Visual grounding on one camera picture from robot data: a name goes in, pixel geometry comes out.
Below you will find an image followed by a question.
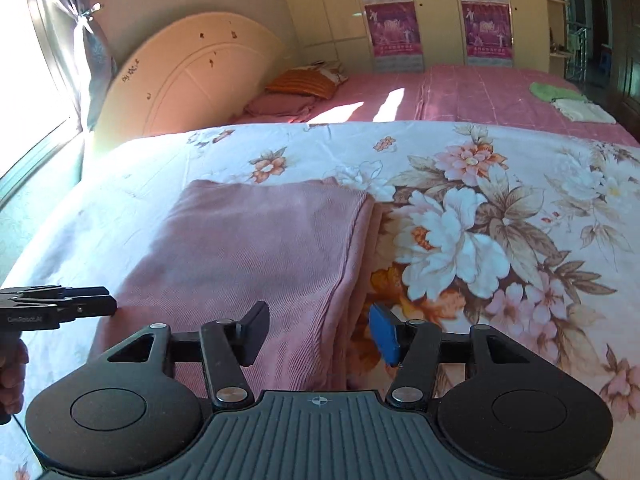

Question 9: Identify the white floral bedsheet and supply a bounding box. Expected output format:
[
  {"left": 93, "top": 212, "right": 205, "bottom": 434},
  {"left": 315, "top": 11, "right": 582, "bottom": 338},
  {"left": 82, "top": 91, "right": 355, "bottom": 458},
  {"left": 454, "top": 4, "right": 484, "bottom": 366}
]
[{"left": 0, "top": 121, "right": 640, "bottom": 480}]

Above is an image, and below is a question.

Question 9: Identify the cream open shelf unit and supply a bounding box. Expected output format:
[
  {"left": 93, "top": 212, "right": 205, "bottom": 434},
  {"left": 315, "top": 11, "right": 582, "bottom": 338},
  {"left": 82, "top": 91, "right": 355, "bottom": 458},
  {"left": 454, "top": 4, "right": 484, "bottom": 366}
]
[{"left": 545, "top": 0, "right": 574, "bottom": 76}]

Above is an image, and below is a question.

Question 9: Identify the grey patterned curtain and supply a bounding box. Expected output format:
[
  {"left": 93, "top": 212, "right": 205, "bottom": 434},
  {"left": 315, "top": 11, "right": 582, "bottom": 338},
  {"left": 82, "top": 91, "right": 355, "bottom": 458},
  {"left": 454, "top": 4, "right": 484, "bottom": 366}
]
[{"left": 19, "top": 0, "right": 119, "bottom": 132}]

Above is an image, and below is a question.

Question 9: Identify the dark wooden door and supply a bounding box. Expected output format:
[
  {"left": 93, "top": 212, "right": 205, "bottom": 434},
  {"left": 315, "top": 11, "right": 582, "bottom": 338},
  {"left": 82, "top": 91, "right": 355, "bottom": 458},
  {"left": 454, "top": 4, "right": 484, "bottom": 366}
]
[{"left": 606, "top": 0, "right": 640, "bottom": 137}]

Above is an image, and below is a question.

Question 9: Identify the person's left hand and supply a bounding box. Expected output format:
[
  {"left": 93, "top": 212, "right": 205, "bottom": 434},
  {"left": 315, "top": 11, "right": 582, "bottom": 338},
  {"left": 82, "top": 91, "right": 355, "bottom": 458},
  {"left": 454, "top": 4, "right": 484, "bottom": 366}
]
[{"left": 0, "top": 337, "right": 30, "bottom": 417}]

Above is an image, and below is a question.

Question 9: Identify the green folded cloth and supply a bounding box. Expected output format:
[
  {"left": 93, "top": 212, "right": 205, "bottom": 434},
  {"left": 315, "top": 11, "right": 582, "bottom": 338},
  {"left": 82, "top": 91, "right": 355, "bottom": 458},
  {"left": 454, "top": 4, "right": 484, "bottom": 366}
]
[{"left": 529, "top": 81, "right": 590, "bottom": 103}]

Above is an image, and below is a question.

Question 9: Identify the metal stair railing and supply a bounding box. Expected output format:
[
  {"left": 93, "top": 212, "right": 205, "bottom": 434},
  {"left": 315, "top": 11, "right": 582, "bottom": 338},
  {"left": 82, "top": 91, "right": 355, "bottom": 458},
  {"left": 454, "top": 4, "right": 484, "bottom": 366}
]
[{"left": 567, "top": 22, "right": 592, "bottom": 81}]

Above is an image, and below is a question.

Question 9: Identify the pink knit sweater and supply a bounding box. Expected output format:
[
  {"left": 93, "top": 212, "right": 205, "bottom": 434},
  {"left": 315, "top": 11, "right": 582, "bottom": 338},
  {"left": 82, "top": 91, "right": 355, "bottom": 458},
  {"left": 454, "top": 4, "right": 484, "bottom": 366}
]
[{"left": 92, "top": 178, "right": 384, "bottom": 397}]

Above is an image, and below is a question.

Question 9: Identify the orange striped pillow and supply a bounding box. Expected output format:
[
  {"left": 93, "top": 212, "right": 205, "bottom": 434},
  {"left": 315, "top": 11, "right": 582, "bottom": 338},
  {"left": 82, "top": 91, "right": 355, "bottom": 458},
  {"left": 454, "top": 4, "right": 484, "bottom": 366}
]
[{"left": 264, "top": 60, "right": 350, "bottom": 100}]

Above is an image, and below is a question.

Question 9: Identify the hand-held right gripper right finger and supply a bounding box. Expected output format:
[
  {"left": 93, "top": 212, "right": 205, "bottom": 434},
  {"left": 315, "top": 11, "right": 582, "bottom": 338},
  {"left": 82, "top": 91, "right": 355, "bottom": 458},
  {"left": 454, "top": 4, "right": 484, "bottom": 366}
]
[{"left": 369, "top": 302, "right": 532, "bottom": 411}]

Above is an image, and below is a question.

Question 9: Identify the cream arched headboard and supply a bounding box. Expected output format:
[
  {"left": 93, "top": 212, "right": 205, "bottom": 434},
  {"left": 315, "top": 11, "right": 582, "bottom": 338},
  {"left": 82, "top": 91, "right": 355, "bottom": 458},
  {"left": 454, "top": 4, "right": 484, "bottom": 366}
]
[{"left": 92, "top": 10, "right": 297, "bottom": 154}]

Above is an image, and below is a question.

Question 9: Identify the pink pillow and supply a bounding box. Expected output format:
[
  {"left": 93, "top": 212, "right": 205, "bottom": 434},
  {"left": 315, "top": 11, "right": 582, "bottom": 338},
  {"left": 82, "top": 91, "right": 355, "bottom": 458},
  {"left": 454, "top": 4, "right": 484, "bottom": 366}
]
[{"left": 243, "top": 92, "right": 319, "bottom": 124}]

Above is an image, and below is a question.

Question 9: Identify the white folded cloth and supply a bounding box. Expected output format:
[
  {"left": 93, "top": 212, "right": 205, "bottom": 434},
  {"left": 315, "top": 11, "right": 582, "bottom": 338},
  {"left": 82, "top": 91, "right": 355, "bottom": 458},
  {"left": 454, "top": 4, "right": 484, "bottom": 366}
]
[{"left": 551, "top": 97, "right": 617, "bottom": 124}]

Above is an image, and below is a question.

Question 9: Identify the bright window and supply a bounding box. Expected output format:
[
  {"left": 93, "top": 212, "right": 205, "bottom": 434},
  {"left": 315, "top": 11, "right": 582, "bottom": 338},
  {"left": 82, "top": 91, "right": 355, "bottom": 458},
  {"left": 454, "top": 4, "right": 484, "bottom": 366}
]
[{"left": 0, "top": 0, "right": 84, "bottom": 211}]

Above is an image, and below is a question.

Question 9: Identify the cream wardrobe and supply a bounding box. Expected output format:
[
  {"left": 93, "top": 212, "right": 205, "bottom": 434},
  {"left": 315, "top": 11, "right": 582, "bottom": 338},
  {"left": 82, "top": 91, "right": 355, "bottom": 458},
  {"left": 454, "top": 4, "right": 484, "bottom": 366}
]
[{"left": 275, "top": 0, "right": 572, "bottom": 74}]

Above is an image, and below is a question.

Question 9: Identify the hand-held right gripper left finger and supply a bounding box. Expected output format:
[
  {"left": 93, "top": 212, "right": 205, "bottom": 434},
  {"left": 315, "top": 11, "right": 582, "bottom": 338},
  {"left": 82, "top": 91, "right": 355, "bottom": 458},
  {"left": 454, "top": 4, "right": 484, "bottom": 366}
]
[{"left": 106, "top": 301, "right": 271, "bottom": 411}]

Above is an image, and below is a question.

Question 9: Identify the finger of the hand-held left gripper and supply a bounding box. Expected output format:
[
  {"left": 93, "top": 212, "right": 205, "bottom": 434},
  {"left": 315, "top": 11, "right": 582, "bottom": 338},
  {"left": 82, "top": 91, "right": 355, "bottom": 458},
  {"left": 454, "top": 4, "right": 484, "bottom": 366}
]
[
  {"left": 12, "top": 295, "right": 119, "bottom": 318},
  {"left": 15, "top": 286, "right": 110, "bottom": 302}
]

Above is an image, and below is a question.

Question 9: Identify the pink checked bedsheet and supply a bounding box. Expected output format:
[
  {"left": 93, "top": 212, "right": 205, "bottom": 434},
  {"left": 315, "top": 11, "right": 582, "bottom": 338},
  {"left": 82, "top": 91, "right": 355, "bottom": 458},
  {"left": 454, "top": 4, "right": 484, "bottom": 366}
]
[{"left": 227, "top": 62, "right": 640, "bottom": 149}]

